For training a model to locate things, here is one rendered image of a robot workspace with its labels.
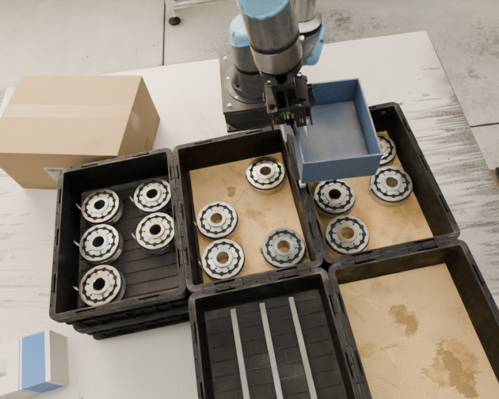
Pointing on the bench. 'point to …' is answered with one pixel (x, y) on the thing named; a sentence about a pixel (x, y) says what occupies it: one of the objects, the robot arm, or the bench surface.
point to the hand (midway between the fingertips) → (295, 127)
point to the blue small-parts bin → (337, 134)
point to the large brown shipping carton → (70, 125)
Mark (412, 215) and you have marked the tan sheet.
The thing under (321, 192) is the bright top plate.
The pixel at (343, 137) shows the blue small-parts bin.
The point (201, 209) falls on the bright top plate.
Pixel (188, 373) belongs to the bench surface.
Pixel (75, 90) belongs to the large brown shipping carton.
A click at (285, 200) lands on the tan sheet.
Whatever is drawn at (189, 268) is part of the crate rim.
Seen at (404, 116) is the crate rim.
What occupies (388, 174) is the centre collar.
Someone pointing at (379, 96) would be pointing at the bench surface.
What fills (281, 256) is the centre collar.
